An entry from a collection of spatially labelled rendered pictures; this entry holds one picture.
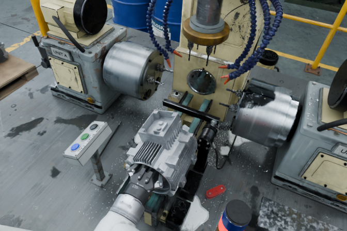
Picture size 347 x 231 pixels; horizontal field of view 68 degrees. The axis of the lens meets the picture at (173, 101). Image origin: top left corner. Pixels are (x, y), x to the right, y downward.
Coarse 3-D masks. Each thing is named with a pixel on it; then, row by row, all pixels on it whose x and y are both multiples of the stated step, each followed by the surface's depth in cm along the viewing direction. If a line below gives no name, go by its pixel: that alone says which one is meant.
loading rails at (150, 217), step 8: (184, 96) 129; (192, 96) 131; (184, 104) 126; (208, 104) 125; (208, 112) 128; (184, 120) 128; (192, 120) 129; (200, 120) 118; (192, 128) 115; (200, 128) 122; (128, 176) 95; (120, 192) 91; (152, 200) 91; (160, 200) 90; (168, 200) 100; (152, 208) 89; (160, 208) 90; (144, 216) 93; (152, 216) 89; (160, 216) 95; (152, 224) 94
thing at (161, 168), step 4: (184, 124) 92; (184, 128) 91; (188, 128) 92; (184, 132) 92; (132, 156) 86; (128, 160) 85; (132, 160) 85; (160, 164) 80; (164, 164) 80; (156, 168) 80; (160, 168) 79; (164, 168) 80; (160, 172) 80; (168, 192) 86; (172, 192) 86
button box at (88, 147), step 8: (88, 128) 95; (96, 128) 93; (104, 128) 94; (80, 136) 92; (88, 136) 90; (96, 136) 91; (104, 136) 94; (72, 144) 89; (80, 144) 88; (88, 144) 88; (96, 144) 91; (64, 152) 87; (72, 152) 86; (80, 152) 85; (88, 152) 88; (72, 160) 86; (80, 160) 85
